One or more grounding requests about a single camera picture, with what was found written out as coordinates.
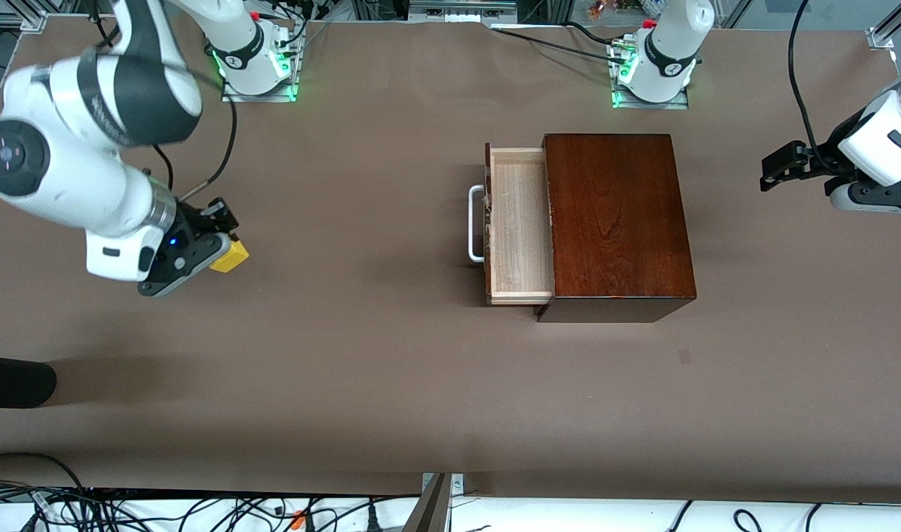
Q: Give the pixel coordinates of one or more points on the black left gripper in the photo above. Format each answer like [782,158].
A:
[825,159]

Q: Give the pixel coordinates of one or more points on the white ledge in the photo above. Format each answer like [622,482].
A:
[583,517]

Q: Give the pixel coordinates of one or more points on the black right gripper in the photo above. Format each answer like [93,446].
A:
[189,224]

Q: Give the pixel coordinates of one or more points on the orange connector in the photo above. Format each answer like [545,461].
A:
[298,520]

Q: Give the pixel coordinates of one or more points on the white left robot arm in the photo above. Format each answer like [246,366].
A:
[672,52]

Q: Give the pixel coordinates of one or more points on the dark brown wooden cabinet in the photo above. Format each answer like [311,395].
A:
[620,222]

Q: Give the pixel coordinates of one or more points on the yellow block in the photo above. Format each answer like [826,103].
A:
[232,257]

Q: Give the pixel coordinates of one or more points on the black ribbed cylinder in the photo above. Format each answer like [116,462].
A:
[14,381]

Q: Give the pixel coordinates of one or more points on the dark aluminium profile post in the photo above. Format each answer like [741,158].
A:
[432,510]

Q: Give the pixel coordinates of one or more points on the slanted aluminium profile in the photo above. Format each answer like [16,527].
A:
[890,29]

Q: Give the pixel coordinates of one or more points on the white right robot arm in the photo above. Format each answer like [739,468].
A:
[66,170]

